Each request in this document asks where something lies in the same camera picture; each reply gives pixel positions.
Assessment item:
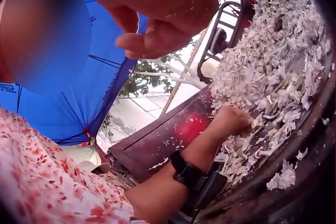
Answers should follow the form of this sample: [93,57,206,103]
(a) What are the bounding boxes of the person's right hand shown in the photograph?
[76,0,219,59]

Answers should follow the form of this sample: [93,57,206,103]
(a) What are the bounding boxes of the person's left hand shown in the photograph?
[181,105,257,172]

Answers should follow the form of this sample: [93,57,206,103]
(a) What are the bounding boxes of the person's right fingers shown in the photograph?
[107,5,168,59]

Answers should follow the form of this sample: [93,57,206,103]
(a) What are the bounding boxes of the person's left fingers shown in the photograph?
[235,112,257,133]

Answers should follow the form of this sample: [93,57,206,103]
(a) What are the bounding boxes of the white-trunked tree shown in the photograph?
[123,53,208,99]

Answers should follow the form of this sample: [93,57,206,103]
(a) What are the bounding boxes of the blue umbrella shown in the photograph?
[0,0,149,146]

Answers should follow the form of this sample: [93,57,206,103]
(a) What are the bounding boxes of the wooden pole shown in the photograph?
[160,30,208,116]

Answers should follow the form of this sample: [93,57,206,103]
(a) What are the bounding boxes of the pile of garlic peels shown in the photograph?
[209,0,332,191]

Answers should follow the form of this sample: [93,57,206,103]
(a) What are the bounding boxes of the black wrist band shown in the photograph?
[170,150,228,220]

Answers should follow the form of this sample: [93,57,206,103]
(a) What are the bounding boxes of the beige cloth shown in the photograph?
[62,143,111,175]

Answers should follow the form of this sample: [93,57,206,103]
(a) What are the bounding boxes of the person's body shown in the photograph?
[0,105,143,224]

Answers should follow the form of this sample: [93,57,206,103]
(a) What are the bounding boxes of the black metal frame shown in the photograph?
[197,0,243,84]

